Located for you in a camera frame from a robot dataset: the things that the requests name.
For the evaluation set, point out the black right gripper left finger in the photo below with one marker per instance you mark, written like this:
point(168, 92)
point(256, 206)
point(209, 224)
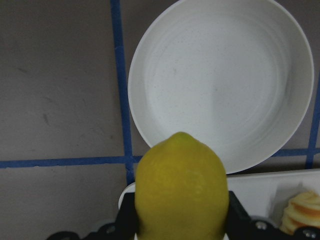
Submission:
point(126, 223)

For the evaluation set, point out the white rectangular tray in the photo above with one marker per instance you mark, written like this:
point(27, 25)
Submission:
point(266, 195)

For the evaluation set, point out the white round bowl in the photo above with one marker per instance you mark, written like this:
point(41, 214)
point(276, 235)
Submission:
point(237, 75)

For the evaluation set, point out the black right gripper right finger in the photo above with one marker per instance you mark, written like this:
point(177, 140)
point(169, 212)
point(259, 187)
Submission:
point(241, 226)

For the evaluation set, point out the cream swirl pastry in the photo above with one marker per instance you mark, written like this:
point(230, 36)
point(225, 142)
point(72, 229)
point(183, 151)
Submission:
point(302, 210)

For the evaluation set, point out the yellow lemon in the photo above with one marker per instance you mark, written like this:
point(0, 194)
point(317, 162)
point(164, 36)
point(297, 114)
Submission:
point(181, 191)

